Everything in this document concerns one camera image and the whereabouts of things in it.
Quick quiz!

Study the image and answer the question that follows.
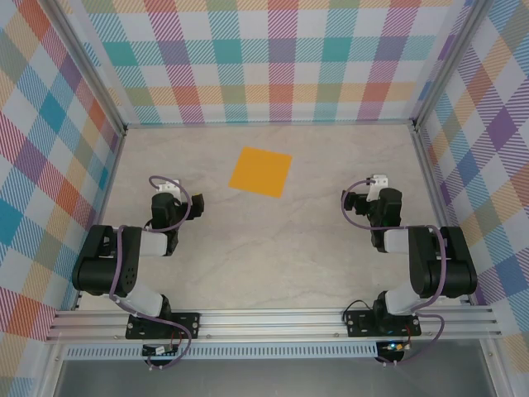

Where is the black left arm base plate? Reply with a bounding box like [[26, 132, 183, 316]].
[[126, 312, 202, 340]]

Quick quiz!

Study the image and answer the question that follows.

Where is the aluminium side floor rail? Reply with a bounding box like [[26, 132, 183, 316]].
[[73, 130, 127, 311], [412, 126, 473, 306]]

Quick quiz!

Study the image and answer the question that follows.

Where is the grey metal panel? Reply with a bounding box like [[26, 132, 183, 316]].
[[53, 357, 497, 397]]

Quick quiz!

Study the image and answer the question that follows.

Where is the orange paper sheet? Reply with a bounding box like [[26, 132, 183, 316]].
[[228, 146, 293, 199]]

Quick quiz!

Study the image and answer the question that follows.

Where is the thin black cable loop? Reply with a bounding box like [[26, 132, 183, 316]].
[[343, 299, 375, 323]]

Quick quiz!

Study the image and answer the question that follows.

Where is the aluminium corner post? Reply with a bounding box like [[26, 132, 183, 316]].
[[412, 0, 491, 132], [49, 0, 127, 137]]

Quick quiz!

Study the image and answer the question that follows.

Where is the aluminium mounting rail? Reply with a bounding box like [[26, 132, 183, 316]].
[[45, 304, 503, 343]]

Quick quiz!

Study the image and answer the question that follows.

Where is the slotted grey cable duct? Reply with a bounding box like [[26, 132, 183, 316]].
[[64, 341, 379, 361]]

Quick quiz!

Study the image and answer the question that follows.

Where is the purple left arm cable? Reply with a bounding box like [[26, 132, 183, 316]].
[[109, 175, 193, 371]]

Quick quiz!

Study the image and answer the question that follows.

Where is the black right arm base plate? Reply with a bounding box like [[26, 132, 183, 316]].
[[345, 310, 422, 338]]

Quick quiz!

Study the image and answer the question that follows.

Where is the aluminium rear floor rail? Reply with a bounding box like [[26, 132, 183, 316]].
[[123, 120, 417, 130]]

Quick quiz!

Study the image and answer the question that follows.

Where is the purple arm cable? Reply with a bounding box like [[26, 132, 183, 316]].
[[109, 175, 193, 371], [341, 177, 446, 369]]

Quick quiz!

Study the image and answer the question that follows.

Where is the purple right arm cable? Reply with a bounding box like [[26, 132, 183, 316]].
[[341, 177, 446, 369]]

